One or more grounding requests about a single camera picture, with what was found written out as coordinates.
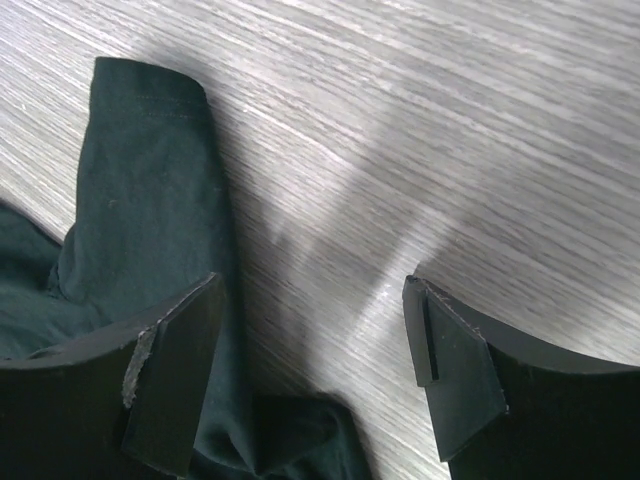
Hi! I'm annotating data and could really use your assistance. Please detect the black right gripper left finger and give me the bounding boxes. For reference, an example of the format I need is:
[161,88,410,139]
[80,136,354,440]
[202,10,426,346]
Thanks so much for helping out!
[1,274,226,479]

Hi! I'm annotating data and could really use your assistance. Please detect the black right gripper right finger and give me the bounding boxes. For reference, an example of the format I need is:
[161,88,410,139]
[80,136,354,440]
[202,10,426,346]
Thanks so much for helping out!
[402,276,639,479]

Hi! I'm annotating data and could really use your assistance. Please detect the black t shirt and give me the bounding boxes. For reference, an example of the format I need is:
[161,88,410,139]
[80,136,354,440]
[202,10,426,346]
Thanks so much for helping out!
[1,57,371,479]

